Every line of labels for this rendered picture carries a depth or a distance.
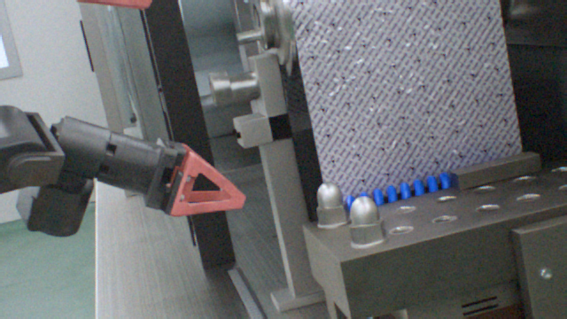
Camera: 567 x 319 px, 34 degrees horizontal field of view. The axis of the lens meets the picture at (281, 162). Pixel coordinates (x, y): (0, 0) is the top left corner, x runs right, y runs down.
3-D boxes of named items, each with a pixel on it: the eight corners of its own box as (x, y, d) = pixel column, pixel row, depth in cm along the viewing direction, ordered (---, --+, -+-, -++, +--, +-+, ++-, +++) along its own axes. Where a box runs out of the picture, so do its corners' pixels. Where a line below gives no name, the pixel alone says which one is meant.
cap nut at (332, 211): (314, 223, 99) (306, 182, 98) (347, 215, 100) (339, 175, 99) (322, 231, 96) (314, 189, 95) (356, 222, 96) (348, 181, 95)
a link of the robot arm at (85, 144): (50, 128, 94) (58, 103, 99) (32, 183, 97) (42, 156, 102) (117, 149, 95) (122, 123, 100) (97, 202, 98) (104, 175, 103)
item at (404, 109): (330, 221, 105) (299, 60, 102) (524, 174, 109) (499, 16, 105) (332, 222, 105) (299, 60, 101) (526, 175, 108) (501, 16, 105)
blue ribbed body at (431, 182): (344, 224, 105) (337, 194, 104) (521, 180, 108) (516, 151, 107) (352, 231, 101) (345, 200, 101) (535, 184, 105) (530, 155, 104)
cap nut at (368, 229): (346, 242, 90) (337, 198, 89) (383, 233, 91) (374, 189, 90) (357, 252, 86) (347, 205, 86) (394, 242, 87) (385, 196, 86)
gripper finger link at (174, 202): (236, 236, 98) (151, 210, 95) (227, 222, 105) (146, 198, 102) (258, 175, 97) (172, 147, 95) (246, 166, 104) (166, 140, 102)
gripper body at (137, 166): (163, 213, 96) (92, 191, 94) (156, 196, 106) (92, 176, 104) (182, 152, 95) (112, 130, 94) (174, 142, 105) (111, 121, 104)
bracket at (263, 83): (268, 302, 117) (217, 64, 112) (317, 289, 118) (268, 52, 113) (275, 315, 113) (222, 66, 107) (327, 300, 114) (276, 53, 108)
